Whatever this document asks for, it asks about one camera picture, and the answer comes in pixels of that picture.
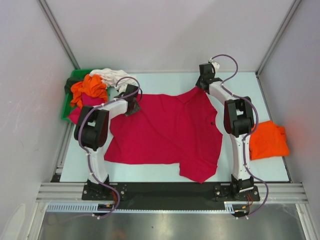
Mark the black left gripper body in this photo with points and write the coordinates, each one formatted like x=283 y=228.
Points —
x=136 y=109

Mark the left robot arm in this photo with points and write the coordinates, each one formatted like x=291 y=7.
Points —
x=92 y=130

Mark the white t shirt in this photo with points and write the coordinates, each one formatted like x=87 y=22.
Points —
x=114 y=78

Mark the aluminium frame rail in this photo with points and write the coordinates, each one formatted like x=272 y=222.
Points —
x=71 y=192

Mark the folded orange t shirt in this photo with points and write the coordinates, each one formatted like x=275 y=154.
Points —
x=269 y=140

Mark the dark green t shirt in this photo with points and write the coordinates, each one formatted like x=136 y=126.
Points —
x=70 y=82

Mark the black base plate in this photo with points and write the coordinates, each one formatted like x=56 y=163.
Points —
x=169 y=196

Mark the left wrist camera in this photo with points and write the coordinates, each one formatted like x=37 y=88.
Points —
x=122 y=88

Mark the crimson t shirt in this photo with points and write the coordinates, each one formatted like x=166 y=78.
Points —
x=168 y=130

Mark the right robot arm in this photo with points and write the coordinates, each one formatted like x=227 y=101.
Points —
x=238 y=122

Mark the crumpled orange t shirt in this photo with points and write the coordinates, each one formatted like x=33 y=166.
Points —
x=92 y=86

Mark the grey slotted cable duct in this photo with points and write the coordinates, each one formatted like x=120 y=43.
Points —
x=98 y=208

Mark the magenta t shirt in bin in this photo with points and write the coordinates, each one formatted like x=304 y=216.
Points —
x=86 y=101

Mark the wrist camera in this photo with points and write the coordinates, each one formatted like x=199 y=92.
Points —
x=214 y=64
x=122 y=88

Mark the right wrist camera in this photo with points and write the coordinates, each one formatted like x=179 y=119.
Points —
x=214 y=64

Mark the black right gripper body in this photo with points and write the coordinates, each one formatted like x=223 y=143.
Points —
x=199 y=83

